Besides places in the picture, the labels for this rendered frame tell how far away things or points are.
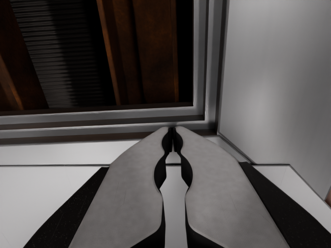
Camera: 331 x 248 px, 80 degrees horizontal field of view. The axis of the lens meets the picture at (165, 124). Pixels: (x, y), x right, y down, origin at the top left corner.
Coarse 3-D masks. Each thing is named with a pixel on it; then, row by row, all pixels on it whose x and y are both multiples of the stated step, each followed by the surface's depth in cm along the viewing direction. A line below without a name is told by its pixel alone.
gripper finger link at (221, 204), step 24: (192, 144) 10; (216, 144) 10; (192, 168) 8; (216, 168) 8; (240, 168) 8; (192, 192) 7; (216, 192) 7; (240, 192) 7; (192, 216) 6; (216, 216) 6; (240, 216) 6; (264, 216) 6; (192, 240) 6; (216, 240) 6; (240, 240) 6; (264, 240) 6
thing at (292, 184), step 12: (288, 168) 14; (288, 180) 15; (300, 180) 15; (288, 192) 16; (300, 192) 15; (312, 192) 15; (300, 204) 16; (312, 204) 16; (324, 204) 16; (324, 216) 17
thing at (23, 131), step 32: (192, 0) 12; (224, 0) 10; (192, 32) 13; (224, 32) 10; (192, 64) 14; (192, 96) 15; (0, 128) 15; (32, 128) 14; (64, 128) 14; (96, 128) 14; (128, 128) 14; (192, 128) 14; (0, 160) 15; (32, 160) 15; (64, 160) 15; (96, 160) 14
